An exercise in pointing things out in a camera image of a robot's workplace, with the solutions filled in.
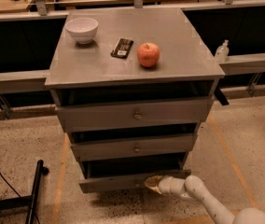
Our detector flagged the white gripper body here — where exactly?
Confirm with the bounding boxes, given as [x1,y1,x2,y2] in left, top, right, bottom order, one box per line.
[159,175,187,196]

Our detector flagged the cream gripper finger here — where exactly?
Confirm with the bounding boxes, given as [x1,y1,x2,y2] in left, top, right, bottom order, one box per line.
[145,175,162,187]
[146,186,163,194]

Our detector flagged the grey drawer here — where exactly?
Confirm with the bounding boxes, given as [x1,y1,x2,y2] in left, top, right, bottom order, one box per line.
[71,133,197,161]
[57,96,213,133]
[79,153,191,193]

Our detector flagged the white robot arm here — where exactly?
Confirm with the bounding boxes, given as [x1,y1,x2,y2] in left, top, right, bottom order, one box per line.
[145,175,265,224]

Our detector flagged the grey wooden drawer cabinet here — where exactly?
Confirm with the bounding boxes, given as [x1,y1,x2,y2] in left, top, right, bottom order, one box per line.
[44,7,226,185]

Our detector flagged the black metal stand base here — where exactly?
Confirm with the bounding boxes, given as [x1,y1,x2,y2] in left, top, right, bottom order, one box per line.
[0,159,50,224]

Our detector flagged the red apple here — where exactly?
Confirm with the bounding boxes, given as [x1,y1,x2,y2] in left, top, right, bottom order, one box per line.
[137,43,160,68]

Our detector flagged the black snack bar wrapper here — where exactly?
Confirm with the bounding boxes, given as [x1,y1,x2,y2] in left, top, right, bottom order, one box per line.
[110,38,133,59]

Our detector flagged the clear sanitizer pump bottle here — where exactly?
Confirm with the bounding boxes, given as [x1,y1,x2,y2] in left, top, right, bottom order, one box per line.
[215,40,230,63]

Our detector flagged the white ceramic bowl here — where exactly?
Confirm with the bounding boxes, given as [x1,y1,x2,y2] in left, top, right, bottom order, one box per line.
[65,18,98,44]

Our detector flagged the grey metal railing beam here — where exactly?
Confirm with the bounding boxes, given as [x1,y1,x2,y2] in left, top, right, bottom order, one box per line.
[0,53,265,94]

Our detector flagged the black floor cable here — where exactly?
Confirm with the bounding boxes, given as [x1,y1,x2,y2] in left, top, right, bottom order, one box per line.
[0,149,22,198]

